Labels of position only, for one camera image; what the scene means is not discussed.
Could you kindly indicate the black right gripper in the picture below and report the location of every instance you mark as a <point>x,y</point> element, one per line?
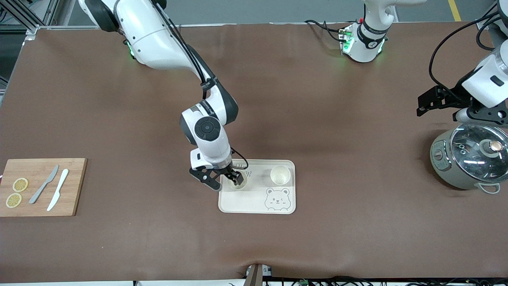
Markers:
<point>228,170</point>

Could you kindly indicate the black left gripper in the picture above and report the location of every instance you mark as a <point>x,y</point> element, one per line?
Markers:
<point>451,98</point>

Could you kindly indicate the white IKEA cup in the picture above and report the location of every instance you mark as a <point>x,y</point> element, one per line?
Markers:
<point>280,175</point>
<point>245,183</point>

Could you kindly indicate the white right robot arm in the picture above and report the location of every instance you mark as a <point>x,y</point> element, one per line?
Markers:
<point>158,43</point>

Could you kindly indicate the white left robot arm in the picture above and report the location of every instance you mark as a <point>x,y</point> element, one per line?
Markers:
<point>367,39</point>

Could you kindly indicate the cream bear print tray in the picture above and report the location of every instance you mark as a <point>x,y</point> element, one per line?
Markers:
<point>254,202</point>

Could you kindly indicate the glass pot lid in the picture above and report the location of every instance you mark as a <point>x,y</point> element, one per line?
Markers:
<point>472,155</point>

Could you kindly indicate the grey pot with glass lid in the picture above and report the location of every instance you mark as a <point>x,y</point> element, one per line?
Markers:
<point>446,171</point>

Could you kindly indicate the brown table cover mat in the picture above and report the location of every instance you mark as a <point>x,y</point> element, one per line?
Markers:
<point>254,99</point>

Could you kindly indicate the wooden cutting board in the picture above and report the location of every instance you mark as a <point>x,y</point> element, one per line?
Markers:
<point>75,186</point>

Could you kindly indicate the white plastic knife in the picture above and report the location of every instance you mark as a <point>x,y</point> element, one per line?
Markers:
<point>59,186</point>

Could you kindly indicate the grey plastic knife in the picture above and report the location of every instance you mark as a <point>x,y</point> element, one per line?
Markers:
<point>44,184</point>

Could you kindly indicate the lemon slice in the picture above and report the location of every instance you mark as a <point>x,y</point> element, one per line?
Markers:
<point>14,200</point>
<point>20,184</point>

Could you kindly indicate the metal table edge bracket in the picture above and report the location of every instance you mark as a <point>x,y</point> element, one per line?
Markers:
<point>256,276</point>

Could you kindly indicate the aluminium frame profile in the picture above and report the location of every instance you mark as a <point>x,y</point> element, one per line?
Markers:
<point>27,24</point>

